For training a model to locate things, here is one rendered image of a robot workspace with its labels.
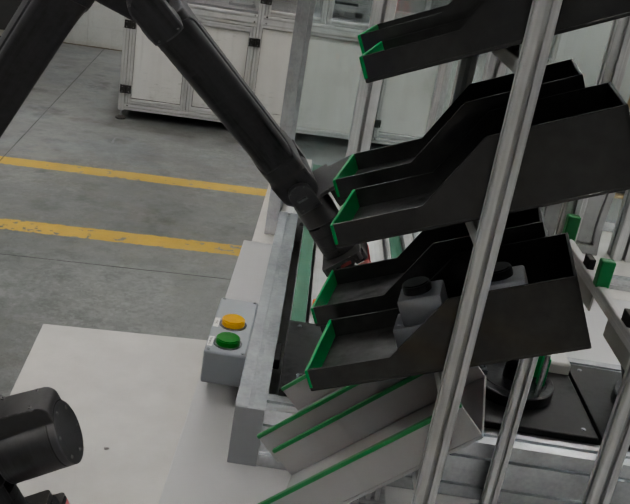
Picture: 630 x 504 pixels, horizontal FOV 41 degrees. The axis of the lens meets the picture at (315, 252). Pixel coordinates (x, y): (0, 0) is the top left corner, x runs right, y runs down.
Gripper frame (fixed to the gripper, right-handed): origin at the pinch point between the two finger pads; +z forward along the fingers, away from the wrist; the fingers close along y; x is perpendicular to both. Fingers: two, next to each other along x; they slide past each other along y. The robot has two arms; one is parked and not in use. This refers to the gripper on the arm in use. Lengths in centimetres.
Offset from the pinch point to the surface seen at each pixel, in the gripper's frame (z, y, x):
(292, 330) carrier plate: 2.6, 7.7, 16.3
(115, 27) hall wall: -73, 772, 235
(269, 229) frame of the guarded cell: 5, 82, 30
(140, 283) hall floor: 37, 221, 130
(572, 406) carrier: 31.9, -3.8, -19.8
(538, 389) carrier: 24.8, -6.3, -16.5
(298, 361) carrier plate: 3.5, -2.9, 15.0
